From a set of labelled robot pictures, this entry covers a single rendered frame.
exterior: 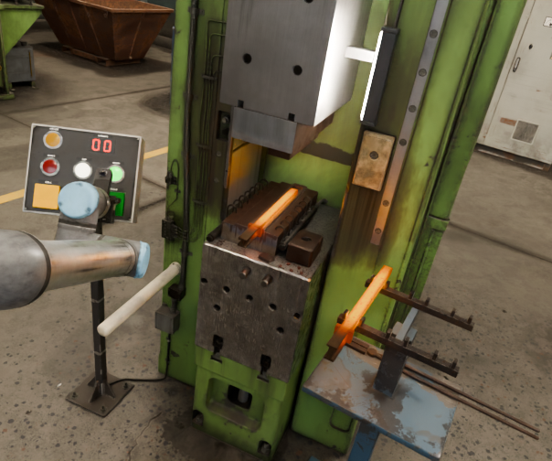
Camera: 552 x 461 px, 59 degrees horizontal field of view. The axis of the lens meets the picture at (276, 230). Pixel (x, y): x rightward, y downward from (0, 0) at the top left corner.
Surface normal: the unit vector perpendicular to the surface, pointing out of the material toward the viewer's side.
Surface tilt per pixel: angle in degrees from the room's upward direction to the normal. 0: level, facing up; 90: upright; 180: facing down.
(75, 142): 60
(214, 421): 90
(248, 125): 90
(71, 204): 55
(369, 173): 90
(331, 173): 90
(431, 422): 0
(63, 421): 0
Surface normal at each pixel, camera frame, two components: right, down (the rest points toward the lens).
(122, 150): 0.11, 0.00
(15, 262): 0.83, -0.19
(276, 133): -0.38, 0.40
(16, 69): 0.76, 0.41
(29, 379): 0.14, -0.86
